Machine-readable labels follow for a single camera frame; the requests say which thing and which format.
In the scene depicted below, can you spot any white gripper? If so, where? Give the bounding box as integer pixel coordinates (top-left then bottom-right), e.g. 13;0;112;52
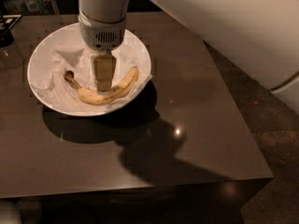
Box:
78;12;127;92

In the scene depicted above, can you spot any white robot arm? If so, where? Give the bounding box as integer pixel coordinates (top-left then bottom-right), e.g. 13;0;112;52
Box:
78;0;299;113

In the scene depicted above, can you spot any yellow banana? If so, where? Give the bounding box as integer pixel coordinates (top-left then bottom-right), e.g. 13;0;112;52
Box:
64;66;138;105

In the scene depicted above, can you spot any white paper liner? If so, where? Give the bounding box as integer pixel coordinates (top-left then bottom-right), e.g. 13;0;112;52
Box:
31;42;153;109

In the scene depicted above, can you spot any shelf with bottles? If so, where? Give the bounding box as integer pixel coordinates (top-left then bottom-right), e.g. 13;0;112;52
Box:
0;0;59;15

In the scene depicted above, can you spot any large white bowl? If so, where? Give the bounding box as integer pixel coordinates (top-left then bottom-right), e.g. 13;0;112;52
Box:
26;22;152;118

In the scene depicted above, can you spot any black object at table corner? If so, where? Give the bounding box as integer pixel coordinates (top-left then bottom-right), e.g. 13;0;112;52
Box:
0;15;21;48

